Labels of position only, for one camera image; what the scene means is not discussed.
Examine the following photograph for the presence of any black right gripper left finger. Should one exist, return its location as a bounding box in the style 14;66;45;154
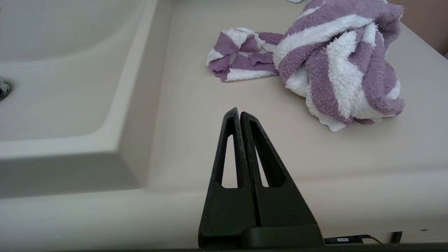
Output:
198;107;260;247

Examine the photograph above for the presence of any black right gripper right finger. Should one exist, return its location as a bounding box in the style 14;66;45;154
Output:
240;112;317;227

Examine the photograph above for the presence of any purple white striped towel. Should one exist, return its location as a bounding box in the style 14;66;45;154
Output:
206;0;406;133

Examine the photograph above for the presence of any beige wash basin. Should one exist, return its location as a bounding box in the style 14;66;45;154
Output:
0;0;175;200

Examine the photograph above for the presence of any chrome drain stopper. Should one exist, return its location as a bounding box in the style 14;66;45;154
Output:
0;76;11;102

